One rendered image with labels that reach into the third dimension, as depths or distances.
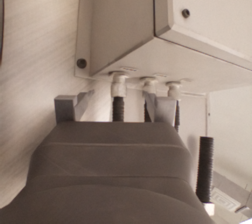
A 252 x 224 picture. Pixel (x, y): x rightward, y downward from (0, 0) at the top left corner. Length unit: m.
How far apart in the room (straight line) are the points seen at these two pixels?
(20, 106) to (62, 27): 0.09
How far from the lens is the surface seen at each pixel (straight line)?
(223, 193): 5.00
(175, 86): 0.21
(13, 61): 0.18
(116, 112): 0.16
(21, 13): 0.20
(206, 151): 0.27
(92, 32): 0.20
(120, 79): 0.16
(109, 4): 0.17
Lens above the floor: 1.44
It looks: 28 degrees up
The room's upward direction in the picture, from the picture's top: 47 degrees clockwise
